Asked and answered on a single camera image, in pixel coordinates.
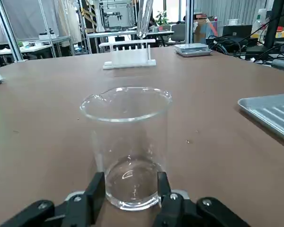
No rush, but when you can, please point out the grey office chair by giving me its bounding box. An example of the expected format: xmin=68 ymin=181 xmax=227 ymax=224
xmin=164 ymin=23 xmax=187 ymax=47

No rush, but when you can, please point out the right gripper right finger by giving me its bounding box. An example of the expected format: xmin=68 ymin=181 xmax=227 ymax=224
xmin=153 ymin=171 xmax=252 ymax=227

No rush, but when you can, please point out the green potted plant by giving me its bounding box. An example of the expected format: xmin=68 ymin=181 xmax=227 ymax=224
xmin=155 ymin=10 xmax=170 ymax=26

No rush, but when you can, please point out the clear plastic bottle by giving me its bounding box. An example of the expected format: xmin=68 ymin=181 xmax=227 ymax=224
xmin=253 ymin=8 xmax=268 ymax=33

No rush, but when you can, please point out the black monitor with stand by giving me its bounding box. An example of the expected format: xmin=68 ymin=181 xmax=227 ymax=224
xmin=264 ymin=0 xmax=284 ymax=50

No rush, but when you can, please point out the clear glass test tube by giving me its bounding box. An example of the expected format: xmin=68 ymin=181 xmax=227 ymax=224
xmin=136 ymin=0 xmax=155 ymax=40

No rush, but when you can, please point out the aluminium frame post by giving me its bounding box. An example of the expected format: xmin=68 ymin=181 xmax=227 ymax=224
xmin=0 ymin=0 xmax=24 ymax=62
xmin=184 ymin=0 xmax=196 ymax=46

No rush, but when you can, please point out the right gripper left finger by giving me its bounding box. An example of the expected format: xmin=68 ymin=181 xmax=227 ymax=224
xmin=0 ymin=171 xmax=107 ymax=227

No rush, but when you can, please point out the cardboard box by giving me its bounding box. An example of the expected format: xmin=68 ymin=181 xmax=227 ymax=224
xmin=194 ymin=14 xmax=222 ymax=44

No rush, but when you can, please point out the silver digital scale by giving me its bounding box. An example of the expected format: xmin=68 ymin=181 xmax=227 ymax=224
xmin=174 ymin=43 xmax=213 ymax=58

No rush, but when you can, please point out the clear glass beaker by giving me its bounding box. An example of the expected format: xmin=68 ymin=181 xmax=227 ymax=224
xmin=79 ymin=86 xmax=174 ymax=211

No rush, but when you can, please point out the white test tube rack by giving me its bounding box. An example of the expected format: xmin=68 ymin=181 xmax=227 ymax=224
xmin=102 ymin=38 xmax=157 ymax=70

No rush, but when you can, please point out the ribbed metal tray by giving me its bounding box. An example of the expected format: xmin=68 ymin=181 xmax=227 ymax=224
xmin=237 ymin=92 xmax=284 ymax=152

